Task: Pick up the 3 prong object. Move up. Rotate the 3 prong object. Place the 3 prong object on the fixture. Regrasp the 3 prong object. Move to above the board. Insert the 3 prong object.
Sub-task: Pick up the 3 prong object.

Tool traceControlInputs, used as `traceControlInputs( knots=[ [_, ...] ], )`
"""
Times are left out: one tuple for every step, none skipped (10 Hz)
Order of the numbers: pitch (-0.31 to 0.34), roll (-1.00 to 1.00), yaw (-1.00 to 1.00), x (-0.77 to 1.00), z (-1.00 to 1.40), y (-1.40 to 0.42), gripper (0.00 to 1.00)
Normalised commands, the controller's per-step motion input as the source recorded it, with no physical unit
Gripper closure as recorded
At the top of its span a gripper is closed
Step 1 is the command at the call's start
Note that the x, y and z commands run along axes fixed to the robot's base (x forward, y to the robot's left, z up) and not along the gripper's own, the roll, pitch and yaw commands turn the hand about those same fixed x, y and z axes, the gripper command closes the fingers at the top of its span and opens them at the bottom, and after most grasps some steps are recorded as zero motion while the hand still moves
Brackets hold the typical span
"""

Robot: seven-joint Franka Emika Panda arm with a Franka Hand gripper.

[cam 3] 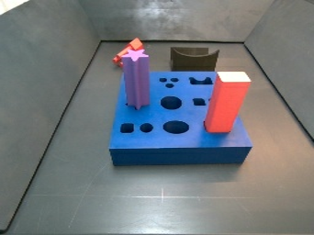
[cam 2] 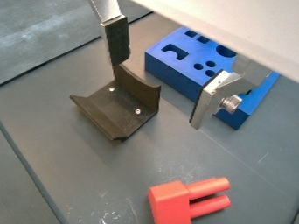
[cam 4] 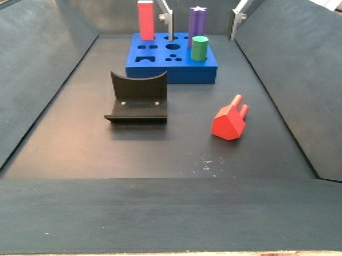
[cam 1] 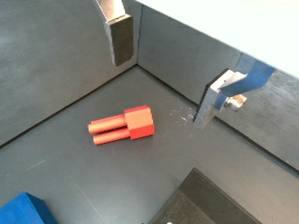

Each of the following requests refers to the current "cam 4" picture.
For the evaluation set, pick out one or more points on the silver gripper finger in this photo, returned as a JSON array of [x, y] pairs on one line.
[[165, 16], [237, 16]]

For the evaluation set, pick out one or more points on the black curved fixture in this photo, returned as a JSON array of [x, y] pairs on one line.
[[140, 99]]

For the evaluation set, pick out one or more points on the red rectangular peg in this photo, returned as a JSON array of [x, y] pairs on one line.
[[145, 19]]

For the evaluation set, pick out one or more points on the purple star peg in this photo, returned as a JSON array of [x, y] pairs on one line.
[[196, 22]]

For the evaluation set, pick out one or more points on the green hexagonal peg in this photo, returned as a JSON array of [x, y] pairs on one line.
[[199, 48]]

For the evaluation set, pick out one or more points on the blue shape sorter block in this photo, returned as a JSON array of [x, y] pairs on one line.
[[155, 56]]

